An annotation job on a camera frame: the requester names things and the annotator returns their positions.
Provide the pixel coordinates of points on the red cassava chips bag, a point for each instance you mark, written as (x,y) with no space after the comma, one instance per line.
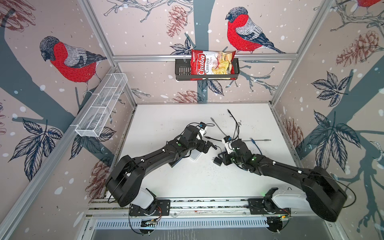
(212,63)

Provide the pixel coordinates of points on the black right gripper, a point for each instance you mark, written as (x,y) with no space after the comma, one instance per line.
(224,157)

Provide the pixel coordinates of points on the aluminium mounting rail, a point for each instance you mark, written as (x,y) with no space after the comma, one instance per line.
(190,208)

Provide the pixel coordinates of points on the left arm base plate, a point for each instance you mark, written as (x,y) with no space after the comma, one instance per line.
(155,209)

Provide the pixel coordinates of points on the black power adapter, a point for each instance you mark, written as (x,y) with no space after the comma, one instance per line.
(218,160)

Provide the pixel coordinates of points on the black wall basket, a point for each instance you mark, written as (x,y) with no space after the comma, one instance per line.
(183,72)

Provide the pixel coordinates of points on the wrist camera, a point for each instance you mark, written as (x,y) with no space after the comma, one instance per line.
(227,142)
(202,127)

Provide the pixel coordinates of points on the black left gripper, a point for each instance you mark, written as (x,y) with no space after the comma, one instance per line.
(207,146)

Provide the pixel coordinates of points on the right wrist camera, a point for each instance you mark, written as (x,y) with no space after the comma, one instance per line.
(227,142)

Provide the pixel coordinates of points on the white wire mesh shelf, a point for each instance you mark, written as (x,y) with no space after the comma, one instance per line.
(98,113)

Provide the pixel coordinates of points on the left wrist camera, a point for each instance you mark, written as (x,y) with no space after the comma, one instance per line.
(202,127)

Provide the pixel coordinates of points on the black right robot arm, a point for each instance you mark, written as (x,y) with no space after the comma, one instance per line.
(316,189)

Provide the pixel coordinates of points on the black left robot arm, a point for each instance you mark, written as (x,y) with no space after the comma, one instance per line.
(124,182)

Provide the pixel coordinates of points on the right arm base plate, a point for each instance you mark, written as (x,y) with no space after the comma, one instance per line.
(261,206)

